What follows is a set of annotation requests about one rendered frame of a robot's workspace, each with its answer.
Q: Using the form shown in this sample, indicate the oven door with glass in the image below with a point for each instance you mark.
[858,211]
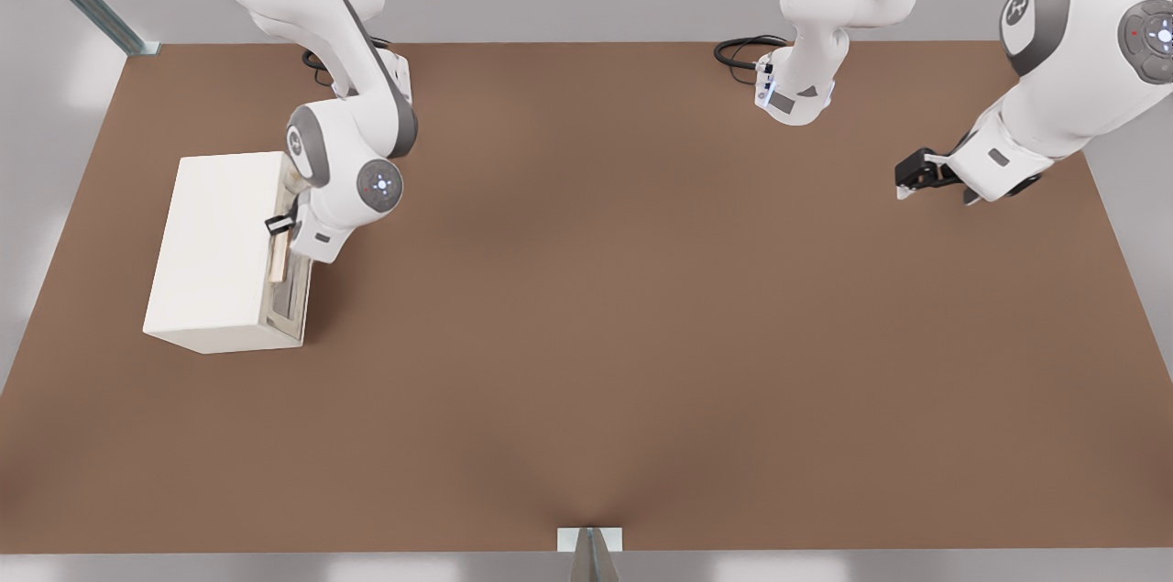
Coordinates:
[295,298]

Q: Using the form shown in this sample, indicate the white oven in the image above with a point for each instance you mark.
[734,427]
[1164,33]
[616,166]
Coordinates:
[215,252]

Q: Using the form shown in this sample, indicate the silver frame post with foot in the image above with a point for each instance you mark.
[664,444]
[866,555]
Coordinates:
[591,554]

